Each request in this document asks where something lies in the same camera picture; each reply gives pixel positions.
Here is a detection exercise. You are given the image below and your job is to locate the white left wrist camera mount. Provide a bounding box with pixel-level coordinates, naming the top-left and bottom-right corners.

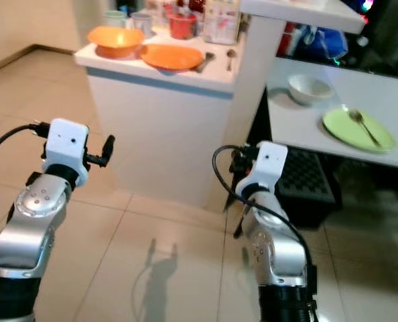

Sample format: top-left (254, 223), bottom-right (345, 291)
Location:
top-left (43, 118), bottom-right (90, 186)

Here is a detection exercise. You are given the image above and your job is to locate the orange plate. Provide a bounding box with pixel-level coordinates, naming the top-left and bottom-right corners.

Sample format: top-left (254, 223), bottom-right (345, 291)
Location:
top-left (139, 44), bottom-right (206, 73)

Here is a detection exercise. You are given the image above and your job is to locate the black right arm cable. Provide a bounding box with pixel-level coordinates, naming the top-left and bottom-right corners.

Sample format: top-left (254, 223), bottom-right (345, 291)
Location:
top-left (212, 144), bottom-right (315, 270)

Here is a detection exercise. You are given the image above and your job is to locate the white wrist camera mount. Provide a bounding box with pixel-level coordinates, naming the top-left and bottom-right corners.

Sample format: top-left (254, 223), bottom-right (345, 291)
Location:
top-left (251, 141), bottom-right (289, 197)
top-left (43, 118), bottom-right (90, 186)

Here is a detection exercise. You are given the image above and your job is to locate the white dining table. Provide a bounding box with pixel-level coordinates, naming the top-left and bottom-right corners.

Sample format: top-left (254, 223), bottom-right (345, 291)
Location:
top-left (266, 56), bottom-right (398, 170)

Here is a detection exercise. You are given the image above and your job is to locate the black plastic crate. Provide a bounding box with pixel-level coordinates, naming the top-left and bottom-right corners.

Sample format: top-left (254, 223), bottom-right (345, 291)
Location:
top-left (275, 147), bottom-right (342, 227)

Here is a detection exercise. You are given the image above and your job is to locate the red cup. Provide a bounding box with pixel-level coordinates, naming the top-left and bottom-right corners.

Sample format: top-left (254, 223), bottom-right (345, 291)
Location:
top-left (166, 11), bottom-right (198, 40)

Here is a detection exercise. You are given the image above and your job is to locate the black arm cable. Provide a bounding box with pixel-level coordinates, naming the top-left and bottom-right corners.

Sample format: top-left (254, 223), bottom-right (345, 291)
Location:
top-left (0, 122), bottom-right (50, 166)
top-left (212, 144), bottom-right (315, 270)

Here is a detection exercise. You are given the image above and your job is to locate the white counter cabinet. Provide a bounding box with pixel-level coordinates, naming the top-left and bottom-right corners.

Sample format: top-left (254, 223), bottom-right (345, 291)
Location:
top-left (73, 32), bottom-right (248, 210)

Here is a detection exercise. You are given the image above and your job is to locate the metal spoon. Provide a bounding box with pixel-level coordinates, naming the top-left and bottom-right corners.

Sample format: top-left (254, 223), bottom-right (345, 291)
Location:
top-left (225, 48), bottom-right (239, 72)

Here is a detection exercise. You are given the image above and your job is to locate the white bowl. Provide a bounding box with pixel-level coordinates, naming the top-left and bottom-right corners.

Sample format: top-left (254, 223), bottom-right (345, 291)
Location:
top-left (287, 73), bottom-right (334, 107)

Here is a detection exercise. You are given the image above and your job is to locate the pale green mug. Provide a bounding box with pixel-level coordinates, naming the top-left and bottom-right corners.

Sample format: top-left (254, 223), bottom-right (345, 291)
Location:
top-left (101, 9), bottom-right (128, 29)

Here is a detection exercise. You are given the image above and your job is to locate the orange bowl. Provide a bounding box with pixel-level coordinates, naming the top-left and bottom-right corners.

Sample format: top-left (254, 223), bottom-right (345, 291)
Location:
top-left (86, 25), bottom-right (147, 60)

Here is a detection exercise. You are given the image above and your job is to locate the white printed snack package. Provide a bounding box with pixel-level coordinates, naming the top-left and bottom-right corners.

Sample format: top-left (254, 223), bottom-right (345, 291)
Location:
top-left (202, 0), bottom-right (244, 46)

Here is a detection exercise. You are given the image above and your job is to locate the metal fork on green plate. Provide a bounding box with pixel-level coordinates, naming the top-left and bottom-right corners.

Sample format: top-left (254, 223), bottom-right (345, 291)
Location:
top-left (348, 109), bottom-right (385, 148)

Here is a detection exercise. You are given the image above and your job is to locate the green plate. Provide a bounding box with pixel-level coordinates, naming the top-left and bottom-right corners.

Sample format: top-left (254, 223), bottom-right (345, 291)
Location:
top-left (322, 107), bottom-right (398, 154)

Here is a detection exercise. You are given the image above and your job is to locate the metal fork beside orange plate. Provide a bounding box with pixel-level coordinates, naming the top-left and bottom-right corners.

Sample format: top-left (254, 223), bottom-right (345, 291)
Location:
top-left (195, 52), bottom-right (217, 74)

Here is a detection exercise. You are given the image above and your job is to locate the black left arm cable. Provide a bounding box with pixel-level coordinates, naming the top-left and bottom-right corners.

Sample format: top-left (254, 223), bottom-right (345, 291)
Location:
top-left (0, 122), bottom-right (50, 166)

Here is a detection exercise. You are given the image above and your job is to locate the blue bag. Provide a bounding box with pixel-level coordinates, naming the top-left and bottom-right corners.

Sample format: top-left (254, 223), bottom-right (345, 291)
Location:
top-left (291, 24), bottom-right (352, 62)

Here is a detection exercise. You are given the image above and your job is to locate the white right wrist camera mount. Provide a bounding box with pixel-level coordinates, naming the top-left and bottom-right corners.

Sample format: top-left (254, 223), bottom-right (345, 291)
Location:
top-left (251, 141), bottom-right (289, 197)

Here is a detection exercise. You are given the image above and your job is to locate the grey cup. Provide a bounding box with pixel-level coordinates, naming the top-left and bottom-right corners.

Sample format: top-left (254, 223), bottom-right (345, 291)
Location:
top-left (130, 11), bottom-right (155, 36)

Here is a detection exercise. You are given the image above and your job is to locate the black slanted stand leg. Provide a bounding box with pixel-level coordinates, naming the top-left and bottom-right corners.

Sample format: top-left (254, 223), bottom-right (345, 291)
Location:
top-left (232, 195), bottom-right (252, 240)

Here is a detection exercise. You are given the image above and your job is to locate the white slanted column with shelf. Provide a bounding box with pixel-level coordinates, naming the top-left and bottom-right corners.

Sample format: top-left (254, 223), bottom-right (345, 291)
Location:
top-left (215, 0), bottom-right (367, 213)

